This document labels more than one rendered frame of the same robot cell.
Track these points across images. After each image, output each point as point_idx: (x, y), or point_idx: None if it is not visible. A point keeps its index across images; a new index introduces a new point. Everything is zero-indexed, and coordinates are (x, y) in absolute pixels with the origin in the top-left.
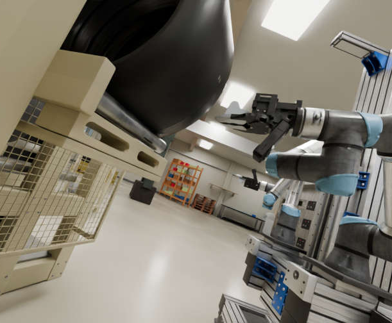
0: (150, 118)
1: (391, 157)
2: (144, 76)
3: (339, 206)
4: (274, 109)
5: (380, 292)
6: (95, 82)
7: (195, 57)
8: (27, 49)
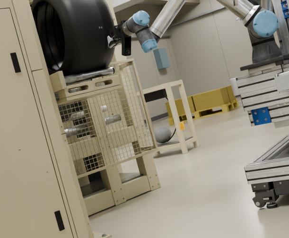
0: (90, 67)
1: None
2: (72, 60)
3: (275, 2)
4: (115, 33)
5: (267, 61)
6: (60, 80)
7: (79, 39)
8: None
